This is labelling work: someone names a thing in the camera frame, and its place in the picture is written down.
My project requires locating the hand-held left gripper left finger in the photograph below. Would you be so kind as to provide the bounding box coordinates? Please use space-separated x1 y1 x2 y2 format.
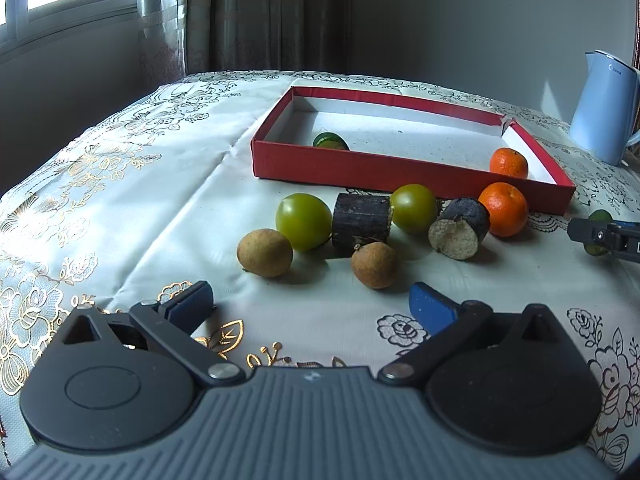
60 280 247 387

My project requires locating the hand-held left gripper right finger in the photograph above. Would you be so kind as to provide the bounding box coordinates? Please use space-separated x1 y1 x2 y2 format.
377 281 581 388

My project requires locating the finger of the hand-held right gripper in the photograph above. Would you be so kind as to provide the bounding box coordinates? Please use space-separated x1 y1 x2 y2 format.
567 217 640 262

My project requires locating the green lime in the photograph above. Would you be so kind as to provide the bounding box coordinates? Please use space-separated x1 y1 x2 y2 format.
586 209 615 257
313 132 350 152

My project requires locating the brown longan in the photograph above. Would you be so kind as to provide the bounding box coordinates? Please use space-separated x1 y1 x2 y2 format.
236 228 294 278
351 242 399 290

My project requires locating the dark sugarcane piece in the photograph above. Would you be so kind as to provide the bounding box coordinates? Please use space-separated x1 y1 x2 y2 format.
428 197 491 261
331 192 394 257

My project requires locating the orange mandarin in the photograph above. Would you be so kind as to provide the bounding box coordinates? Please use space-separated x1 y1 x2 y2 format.
477 182 529 238
489 147 529 180

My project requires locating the green tomato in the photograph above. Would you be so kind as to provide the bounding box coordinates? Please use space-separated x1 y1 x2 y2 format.
275 193 334 252
390 183 440 235

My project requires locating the red cardboard box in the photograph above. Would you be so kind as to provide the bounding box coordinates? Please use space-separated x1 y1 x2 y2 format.
251 86 577 215

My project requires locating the light blue electric kettle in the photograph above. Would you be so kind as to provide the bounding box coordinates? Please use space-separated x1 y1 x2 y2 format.
570 50 640 166

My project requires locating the sheer patterned curtain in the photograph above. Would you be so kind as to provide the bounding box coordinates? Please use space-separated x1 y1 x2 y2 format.
136 0 217 100

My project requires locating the brown curtain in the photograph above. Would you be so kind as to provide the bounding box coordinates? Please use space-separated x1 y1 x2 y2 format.
186 0 353 73

